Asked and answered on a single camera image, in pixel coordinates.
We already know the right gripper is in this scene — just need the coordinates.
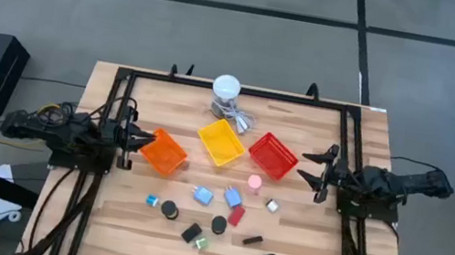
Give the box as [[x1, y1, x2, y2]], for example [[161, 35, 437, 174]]
[[291, 138, 351, 207]]

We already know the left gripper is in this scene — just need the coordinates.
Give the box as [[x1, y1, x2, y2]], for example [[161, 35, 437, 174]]
[[108, 105, 162, 175]]

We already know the silver white small charger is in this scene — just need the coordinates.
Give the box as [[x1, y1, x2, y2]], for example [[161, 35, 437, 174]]
[[263, 197, 282, 215]]

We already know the teal small charger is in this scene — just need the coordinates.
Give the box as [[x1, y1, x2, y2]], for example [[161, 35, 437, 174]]
[[144, 193, 161, 208]]

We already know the pink capped hourglass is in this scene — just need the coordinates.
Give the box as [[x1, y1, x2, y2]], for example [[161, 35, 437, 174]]
[[243, 173, 265, 197]]

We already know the light blue wall charger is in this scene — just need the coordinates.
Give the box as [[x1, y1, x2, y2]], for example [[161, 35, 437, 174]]
[[190, 184, 217, 208], [221, 185, 245, 210]]

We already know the red box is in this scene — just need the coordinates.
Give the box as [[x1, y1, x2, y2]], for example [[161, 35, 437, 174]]
[[226, 204, 248, 229]]

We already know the small black bar block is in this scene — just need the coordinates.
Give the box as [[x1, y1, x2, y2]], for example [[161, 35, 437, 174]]
[[241, 232, 265, 249]]

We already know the black rectangular box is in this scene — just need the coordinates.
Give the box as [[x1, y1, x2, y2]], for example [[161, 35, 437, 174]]
[[179, 220, 205, 246]]

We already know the green white small charger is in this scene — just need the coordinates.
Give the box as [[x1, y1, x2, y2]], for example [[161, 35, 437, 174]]
[[193, 235, 211, 252]]

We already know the orange plastic basket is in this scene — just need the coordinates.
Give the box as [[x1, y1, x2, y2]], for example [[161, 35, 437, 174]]
[[135, 124, 192, 180]]

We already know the red plastic basket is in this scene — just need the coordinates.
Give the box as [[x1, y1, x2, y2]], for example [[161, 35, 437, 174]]
[[243, 128, 303, 185]]

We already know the yellow plastic basket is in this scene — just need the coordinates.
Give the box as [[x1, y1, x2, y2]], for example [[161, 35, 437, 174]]
[[192, 114, 251, 172]]

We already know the white dome lamp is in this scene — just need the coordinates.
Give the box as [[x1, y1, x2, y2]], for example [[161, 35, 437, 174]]
[[206, 71, 244, 122]]

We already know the white lamp cable with plug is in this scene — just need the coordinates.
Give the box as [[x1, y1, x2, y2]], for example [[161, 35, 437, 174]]
[[210, 97, 260, 137]]

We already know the yellow cable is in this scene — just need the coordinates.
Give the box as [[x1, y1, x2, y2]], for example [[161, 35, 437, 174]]
[[0, 93, 61, 154]]

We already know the black aluminium table frame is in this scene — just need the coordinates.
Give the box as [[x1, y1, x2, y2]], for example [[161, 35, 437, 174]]
[[20, 52, 439, 255]]

